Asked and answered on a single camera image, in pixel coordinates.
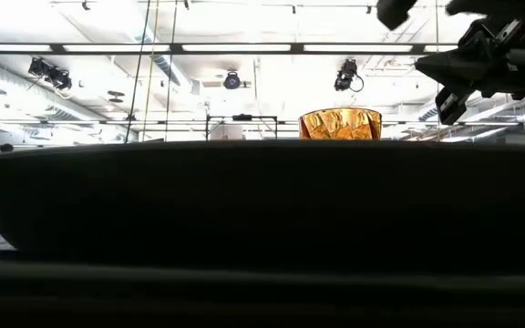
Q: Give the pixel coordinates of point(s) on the amber faceted plastic cup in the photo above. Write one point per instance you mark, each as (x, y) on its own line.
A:
(340, 125)

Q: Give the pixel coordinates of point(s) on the black round plate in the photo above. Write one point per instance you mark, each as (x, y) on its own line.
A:
(262, 205)

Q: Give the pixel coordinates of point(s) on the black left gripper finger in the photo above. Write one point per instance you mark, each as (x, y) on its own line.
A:
(499, 7)
(397, 13)

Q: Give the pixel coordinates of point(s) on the black ceiling-hung camera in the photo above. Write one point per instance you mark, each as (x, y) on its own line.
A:
(345, 75)
(57, 78)
(232, 81)

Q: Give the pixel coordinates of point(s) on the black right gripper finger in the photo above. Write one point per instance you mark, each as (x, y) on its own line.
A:
(449, 80)
(447, 66)

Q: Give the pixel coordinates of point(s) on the white cylindrical column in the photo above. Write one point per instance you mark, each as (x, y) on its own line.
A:
(226, 132)

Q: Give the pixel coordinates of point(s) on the overhead black light bar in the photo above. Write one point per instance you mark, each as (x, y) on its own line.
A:
(176, 48)

